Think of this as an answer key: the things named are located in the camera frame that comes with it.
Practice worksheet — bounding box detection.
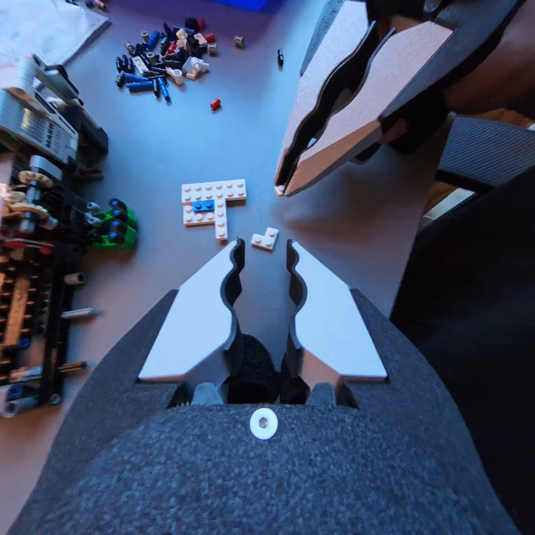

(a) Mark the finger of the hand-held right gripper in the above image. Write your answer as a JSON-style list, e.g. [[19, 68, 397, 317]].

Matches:
[[274, 0, 375, 189], [281, 20, 455, 198]]

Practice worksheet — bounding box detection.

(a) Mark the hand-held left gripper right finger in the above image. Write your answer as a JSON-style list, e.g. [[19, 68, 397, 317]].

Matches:
[[286, 239, 388, 387]]

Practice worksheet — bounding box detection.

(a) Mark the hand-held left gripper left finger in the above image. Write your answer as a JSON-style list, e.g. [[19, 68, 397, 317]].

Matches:
[[137, 237, 246, 389]]

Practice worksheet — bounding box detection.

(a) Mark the white corner lego plate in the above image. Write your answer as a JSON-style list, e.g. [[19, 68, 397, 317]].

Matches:
[[250, 227, 280, 252]]

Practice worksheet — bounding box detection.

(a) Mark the white lego plate assembly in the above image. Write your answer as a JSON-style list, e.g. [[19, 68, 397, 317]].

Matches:
[[181, 179, 247, 241]]

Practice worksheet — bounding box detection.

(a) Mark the pile of small lego pieces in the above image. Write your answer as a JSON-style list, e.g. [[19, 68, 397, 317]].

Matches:
[[115, 17, 218, 104]]

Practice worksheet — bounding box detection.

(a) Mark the grey lego technic model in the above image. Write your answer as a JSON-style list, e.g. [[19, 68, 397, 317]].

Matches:
[[0, 54, 138, 419]]

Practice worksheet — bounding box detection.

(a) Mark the lego instruction booklet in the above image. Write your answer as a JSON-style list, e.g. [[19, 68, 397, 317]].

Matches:
[[0, 0, 113, 67]]

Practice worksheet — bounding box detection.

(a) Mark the person's right hand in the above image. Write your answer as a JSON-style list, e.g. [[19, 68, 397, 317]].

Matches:
[[445, 0, 535, 118]]

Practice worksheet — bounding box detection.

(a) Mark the blue plastic bin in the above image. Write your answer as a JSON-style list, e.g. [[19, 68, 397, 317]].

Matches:
[[205, 0, 280, 12]]

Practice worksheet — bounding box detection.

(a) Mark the black chair armrest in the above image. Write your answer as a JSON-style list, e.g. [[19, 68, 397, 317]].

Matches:
[[435, 116, 535, 197]]

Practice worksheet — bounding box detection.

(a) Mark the person's black clothing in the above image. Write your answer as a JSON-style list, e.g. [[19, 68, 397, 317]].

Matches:
[[391, 167, 535, 535]]

